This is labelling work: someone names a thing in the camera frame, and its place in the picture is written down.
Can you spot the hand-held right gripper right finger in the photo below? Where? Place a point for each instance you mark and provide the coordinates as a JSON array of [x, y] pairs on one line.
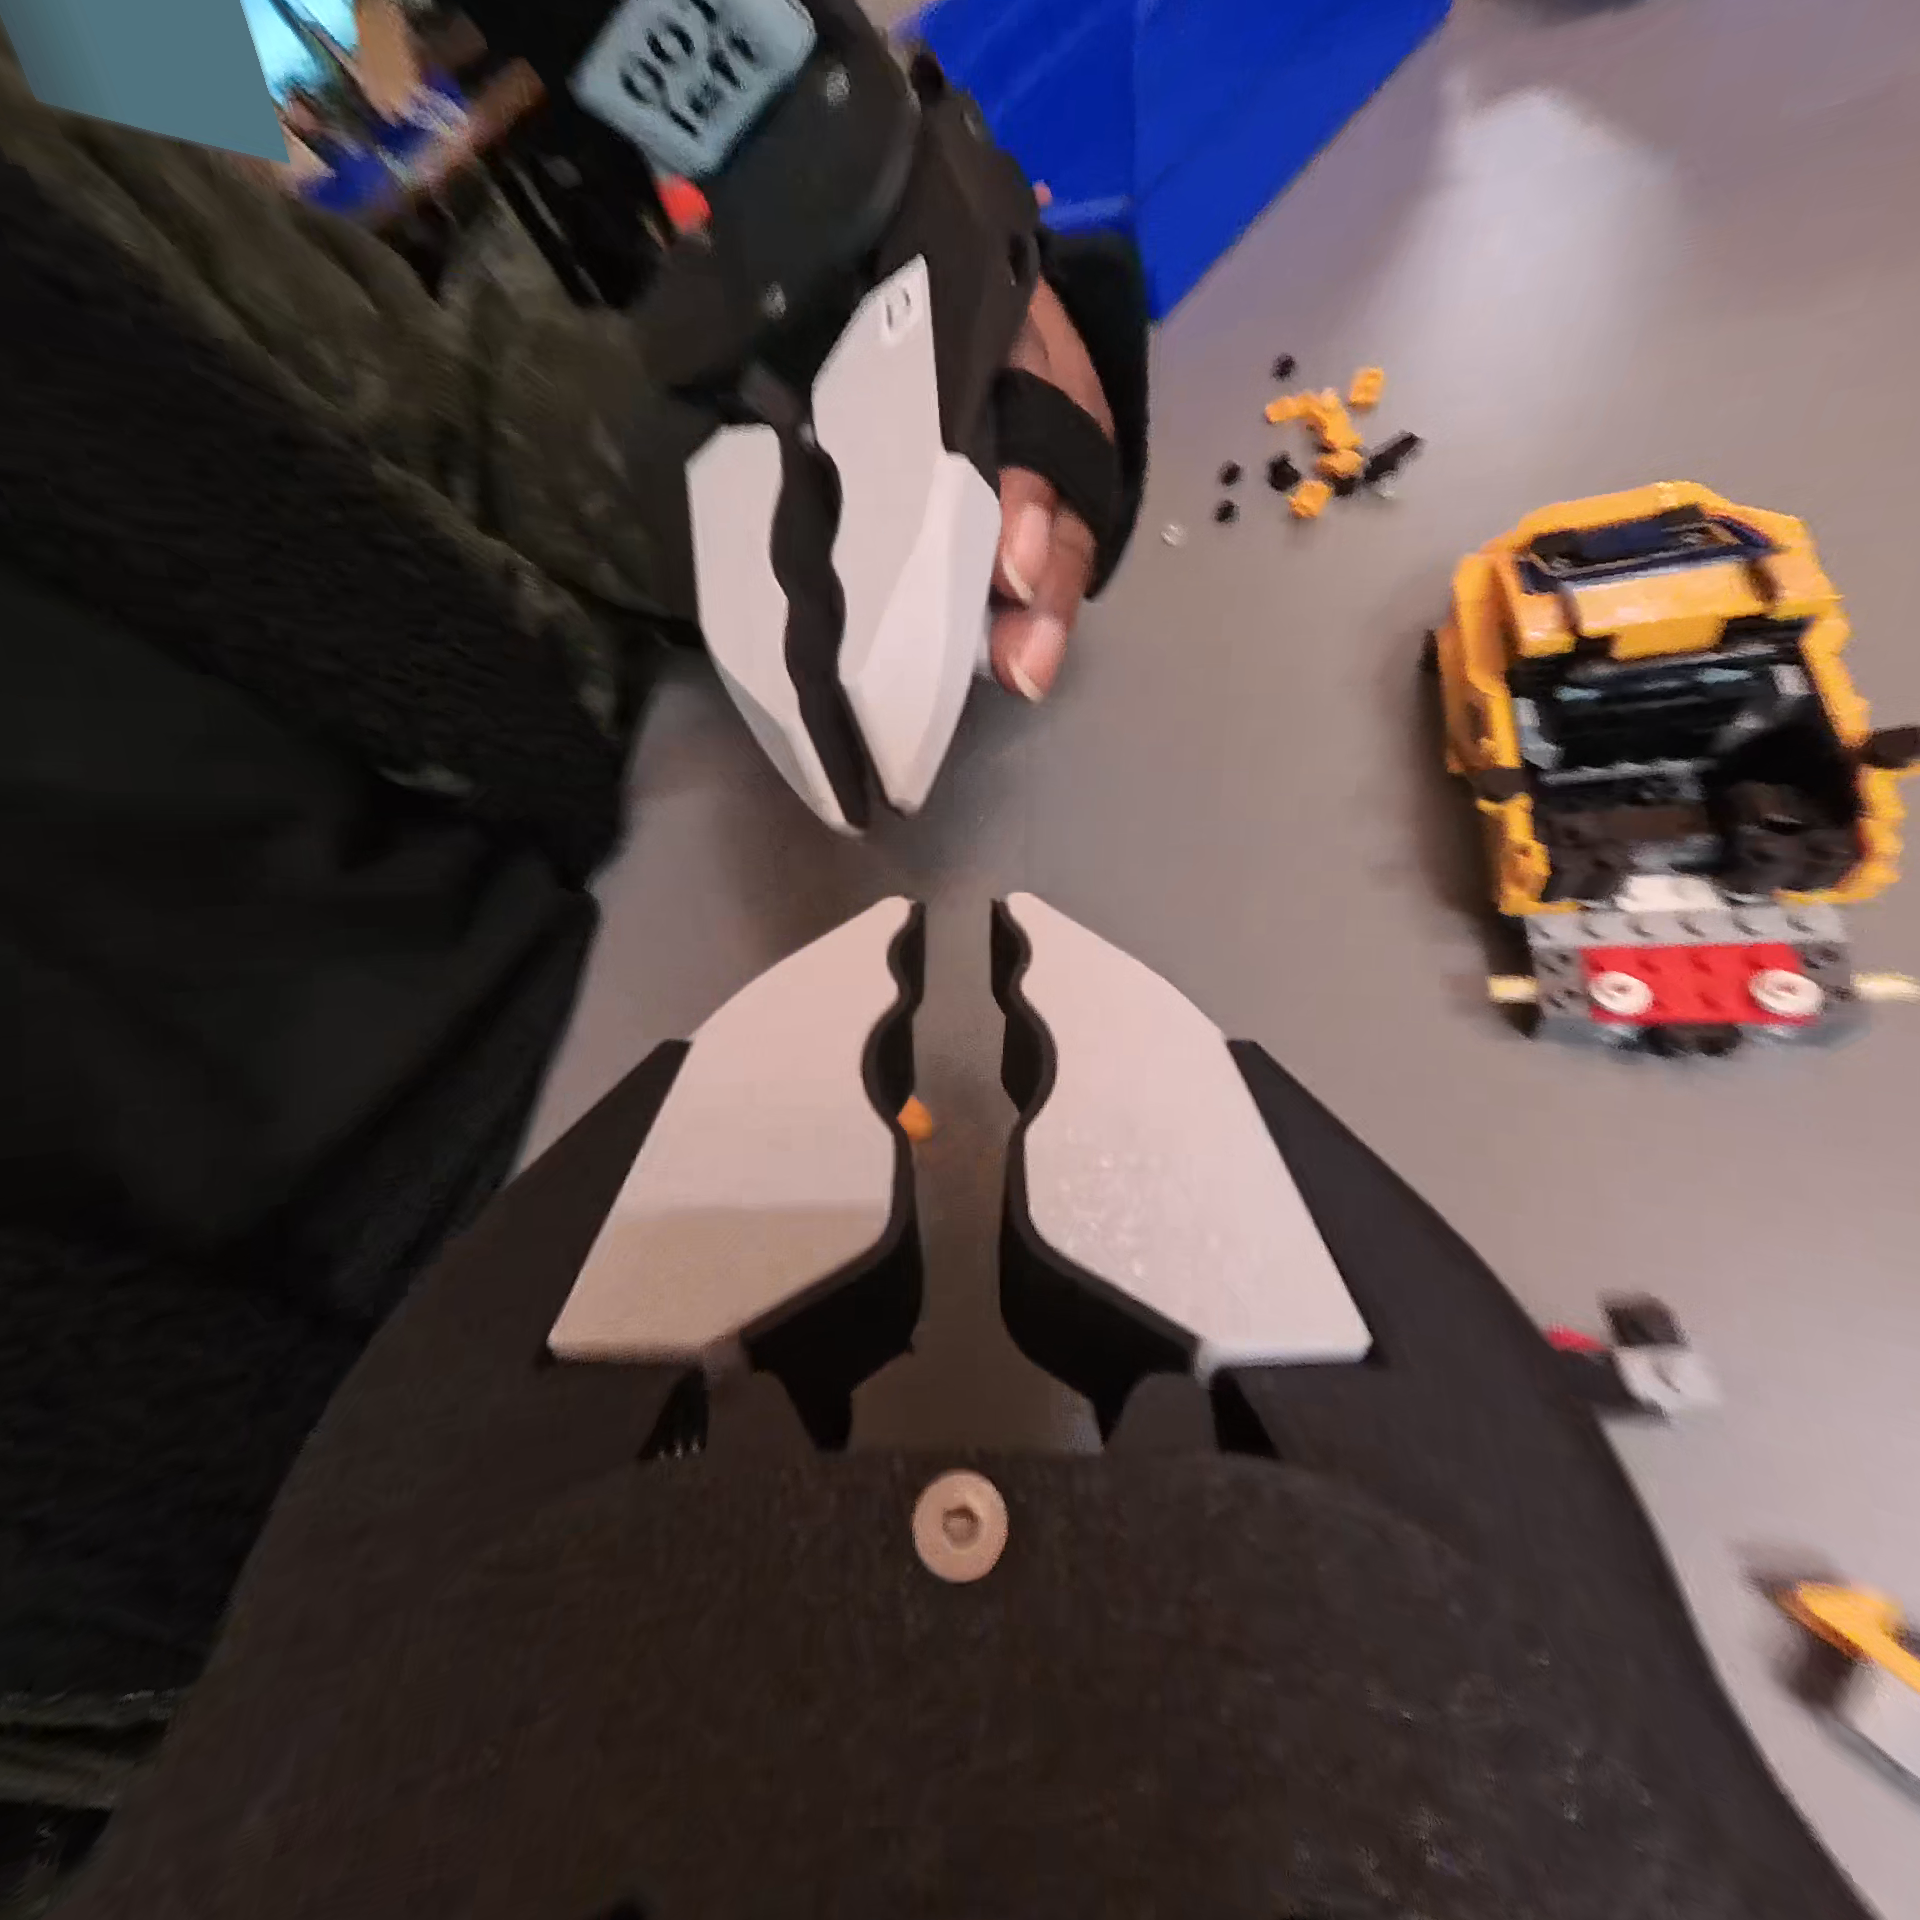
[[1188, 1200]]

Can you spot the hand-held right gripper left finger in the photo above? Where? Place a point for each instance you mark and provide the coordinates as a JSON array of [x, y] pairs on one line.
[[735, 1185]]

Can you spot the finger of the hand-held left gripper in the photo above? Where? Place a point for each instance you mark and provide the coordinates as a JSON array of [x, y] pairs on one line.
[[900, 569], [735, 569]]

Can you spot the small orange toy stud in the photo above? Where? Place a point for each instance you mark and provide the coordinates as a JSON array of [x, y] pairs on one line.
[[917, 1113]]

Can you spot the cluster of small toy parts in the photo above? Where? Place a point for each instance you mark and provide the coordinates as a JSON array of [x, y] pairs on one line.
[[1328, 441]]

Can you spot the toy car section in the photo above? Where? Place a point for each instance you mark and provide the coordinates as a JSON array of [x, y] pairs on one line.
[[1643, 1357]]

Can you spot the yellow toy brick car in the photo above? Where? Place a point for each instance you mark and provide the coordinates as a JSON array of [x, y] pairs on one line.
[[1652, 597]]

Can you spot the yellow toy wedge piece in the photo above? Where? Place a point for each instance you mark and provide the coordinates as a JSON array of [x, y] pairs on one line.
[[1860, 1626]]

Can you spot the person's left forearm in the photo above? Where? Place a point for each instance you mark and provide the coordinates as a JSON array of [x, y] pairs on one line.
[[376, 451]]

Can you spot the person's left hand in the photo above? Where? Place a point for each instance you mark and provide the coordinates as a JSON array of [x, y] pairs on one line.
[[1044, 584]]

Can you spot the blue plastic bin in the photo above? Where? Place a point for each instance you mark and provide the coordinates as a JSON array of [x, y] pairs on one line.
[[1228, 118]]

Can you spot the person's black clothing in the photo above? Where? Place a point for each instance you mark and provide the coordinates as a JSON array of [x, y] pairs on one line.
[[228, 1125]]

